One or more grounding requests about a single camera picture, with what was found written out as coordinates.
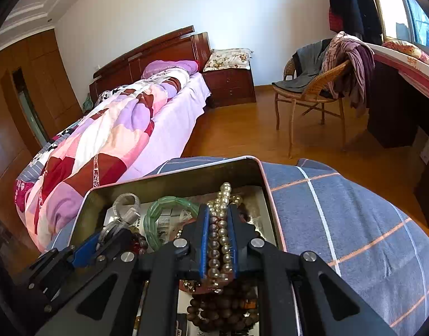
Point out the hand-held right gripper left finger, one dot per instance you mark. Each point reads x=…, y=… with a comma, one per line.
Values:
x=204, y=245

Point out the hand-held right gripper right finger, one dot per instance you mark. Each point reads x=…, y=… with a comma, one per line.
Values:
x=232, y=241

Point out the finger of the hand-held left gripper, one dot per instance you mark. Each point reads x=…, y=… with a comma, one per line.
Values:
x=86, y=248
x=118, y=243

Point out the wide silver bangle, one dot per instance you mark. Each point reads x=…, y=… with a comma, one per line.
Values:
x=125, y=204

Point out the green translucent bangle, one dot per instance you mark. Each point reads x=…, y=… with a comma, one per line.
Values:
x=151, y=213

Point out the pink tin box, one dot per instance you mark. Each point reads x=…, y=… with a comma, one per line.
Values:
x=165, y=182

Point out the printed paper card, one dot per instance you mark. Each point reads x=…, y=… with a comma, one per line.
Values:
x=169, y=224

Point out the patchwork quilt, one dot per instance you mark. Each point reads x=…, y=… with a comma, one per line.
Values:
x=106, y=140

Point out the blue plaid tablecloth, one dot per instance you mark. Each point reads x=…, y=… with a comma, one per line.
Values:
x=340, y=217

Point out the bed with pink sheet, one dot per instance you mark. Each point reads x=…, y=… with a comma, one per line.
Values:
x=186, y=105

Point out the teal cloth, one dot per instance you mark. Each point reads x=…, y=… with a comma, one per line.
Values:
x=87, y=102

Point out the black white patterned cloth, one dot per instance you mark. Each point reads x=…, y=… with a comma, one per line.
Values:
x=109, y=94

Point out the dark wooden nightstand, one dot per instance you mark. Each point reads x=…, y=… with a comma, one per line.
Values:
x=232, y=87

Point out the brown wooden wardrobe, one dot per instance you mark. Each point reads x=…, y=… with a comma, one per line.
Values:
x=43, y=77

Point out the wicker chair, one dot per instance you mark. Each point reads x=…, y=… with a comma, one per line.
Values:
x=288, y=70

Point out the purple pillow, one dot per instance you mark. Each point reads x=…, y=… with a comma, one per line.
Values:
x=165, y=67

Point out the floral pillow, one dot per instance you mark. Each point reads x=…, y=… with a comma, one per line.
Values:
x=228, y=58

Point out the grey garment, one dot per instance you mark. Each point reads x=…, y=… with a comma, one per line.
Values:
x=305, y=70

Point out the dark wooden headboard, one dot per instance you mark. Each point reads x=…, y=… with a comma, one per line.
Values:
x=148, y=49

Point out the dark wooden desk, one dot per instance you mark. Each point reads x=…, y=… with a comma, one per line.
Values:
x=393, y=112

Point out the purple plaid shirt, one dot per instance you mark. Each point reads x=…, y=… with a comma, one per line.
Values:
x=354, y=63

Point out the red white desk cloth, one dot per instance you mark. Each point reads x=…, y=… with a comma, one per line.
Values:
x=410, y=77

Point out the pink floral cushion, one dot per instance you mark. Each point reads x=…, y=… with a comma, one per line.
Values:
x=407, y=49

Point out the black hanging coat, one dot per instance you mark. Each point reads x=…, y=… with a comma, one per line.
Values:
x=354, y=7

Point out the window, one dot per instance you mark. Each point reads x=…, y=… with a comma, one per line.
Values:
x=410, y=14

